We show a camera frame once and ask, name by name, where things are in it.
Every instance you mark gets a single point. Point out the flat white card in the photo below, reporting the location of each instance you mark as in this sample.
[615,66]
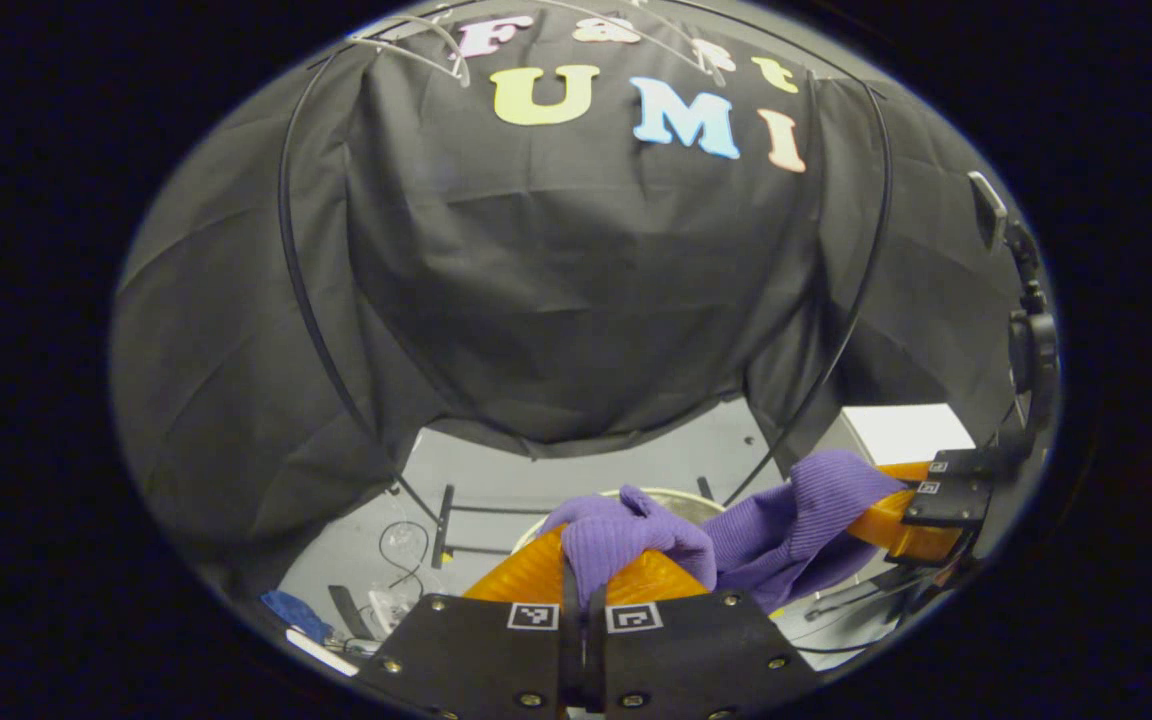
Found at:
[321,652]

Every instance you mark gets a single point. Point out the blue cloth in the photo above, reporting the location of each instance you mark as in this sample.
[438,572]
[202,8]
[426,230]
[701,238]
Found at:
[296,612]

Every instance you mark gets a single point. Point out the black camera stand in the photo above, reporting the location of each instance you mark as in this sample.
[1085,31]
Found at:
[1031,350]

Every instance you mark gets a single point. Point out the black backdrop cloth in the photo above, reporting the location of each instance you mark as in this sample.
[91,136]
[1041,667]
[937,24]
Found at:
[586,300]

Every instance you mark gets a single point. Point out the white box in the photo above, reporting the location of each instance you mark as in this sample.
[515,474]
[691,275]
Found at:
[906,432]

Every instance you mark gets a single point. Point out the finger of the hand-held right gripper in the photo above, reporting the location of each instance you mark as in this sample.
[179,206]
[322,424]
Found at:
[946,505]
[971,465]

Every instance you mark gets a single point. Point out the white plastic hanger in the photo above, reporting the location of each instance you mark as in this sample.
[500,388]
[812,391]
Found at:
[711,65]
[463,70]

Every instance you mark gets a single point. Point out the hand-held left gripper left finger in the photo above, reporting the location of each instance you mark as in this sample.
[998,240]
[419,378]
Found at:
[476,650]

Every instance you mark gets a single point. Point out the purple ribbed jacket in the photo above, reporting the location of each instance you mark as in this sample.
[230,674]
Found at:
[786,530]

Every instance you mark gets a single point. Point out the cream laundry hamper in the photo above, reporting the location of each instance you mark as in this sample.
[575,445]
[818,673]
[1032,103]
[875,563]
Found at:
[676,495]

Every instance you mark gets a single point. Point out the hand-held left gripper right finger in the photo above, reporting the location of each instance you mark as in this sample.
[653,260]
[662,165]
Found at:
[696,650]

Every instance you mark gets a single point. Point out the black clothes rack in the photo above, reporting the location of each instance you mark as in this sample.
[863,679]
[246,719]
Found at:
[443,530]

